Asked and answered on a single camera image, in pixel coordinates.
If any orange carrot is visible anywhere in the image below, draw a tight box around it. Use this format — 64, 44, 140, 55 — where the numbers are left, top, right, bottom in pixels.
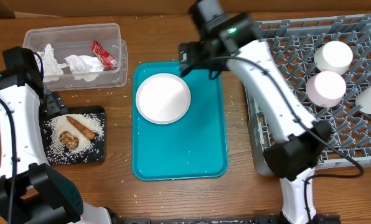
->
66, 116, 96, 140

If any brown food scrap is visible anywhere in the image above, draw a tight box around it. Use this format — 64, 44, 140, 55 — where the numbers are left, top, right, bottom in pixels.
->
60, 131, 79, 149

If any white paper napkin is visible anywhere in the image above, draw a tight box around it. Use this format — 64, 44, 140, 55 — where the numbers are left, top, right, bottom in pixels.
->
34, 44, 105, 83

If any large pink plate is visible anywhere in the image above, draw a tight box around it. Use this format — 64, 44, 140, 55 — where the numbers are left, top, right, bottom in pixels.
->
135, 73, 191, 124

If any red snack wrapper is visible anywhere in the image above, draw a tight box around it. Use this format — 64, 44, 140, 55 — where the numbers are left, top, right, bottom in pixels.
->
91, 40, 119, 70

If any pink small bowl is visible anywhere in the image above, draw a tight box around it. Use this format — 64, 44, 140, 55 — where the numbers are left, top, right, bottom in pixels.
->
306, 71, 346, 108

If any light green bowl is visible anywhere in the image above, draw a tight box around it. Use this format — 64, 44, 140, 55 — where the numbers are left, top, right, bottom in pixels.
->
314, 40, 353, 75

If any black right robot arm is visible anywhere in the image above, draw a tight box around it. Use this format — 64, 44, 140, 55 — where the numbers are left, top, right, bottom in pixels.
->
180, 0, 331, 223

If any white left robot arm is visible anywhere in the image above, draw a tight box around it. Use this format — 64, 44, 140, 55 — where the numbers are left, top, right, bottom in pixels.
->
0, 47, 122, 223

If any grey dishwasher rack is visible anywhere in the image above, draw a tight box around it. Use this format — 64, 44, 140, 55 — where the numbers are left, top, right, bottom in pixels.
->
258, 14, 371, 166

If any black plastic bin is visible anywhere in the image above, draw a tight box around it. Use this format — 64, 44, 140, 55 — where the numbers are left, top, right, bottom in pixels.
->
39, 105, 106, 166

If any clear plastic bin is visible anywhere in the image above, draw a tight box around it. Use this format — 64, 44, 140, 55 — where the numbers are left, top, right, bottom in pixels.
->
23, 23, 128, 90

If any spilled white rice pile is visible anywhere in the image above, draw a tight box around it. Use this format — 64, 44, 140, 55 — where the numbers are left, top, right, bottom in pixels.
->
44, 113, 105, 164

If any teal serving tray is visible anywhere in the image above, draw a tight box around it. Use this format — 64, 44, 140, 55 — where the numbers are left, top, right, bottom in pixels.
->
132, 70, 228, 181

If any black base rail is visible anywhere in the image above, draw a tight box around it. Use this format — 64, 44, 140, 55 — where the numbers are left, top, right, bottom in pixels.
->
114, 214, 341, 224

